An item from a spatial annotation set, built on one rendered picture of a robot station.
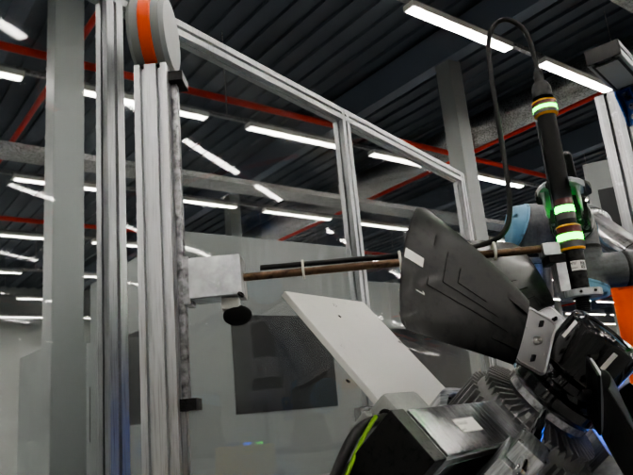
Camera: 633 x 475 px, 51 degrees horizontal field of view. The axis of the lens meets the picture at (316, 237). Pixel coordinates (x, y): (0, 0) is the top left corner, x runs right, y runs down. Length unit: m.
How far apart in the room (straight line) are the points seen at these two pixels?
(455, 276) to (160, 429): 0.53
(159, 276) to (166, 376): 0.17
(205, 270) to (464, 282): 0.44
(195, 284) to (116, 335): 0.20
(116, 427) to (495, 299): 0.68
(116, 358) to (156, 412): 0.17
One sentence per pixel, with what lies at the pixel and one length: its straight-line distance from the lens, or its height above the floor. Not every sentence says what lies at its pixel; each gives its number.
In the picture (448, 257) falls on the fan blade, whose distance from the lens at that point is 0.97.
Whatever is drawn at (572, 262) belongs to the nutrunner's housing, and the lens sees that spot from 1.21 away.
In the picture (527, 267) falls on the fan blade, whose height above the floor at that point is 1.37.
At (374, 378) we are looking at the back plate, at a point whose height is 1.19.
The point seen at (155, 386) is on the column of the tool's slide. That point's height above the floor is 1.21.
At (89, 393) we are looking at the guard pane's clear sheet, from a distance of 1.23.
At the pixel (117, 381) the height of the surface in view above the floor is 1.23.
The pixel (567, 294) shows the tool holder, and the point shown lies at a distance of 1.19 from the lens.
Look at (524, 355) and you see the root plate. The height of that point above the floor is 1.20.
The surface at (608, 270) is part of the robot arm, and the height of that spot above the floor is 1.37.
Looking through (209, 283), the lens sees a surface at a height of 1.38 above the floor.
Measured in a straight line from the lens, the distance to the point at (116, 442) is 1.24.
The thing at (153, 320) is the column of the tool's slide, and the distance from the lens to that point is 1.14.
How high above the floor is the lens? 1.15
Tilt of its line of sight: 15 degrees up
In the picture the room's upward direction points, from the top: 5 degrees counter-clockwise
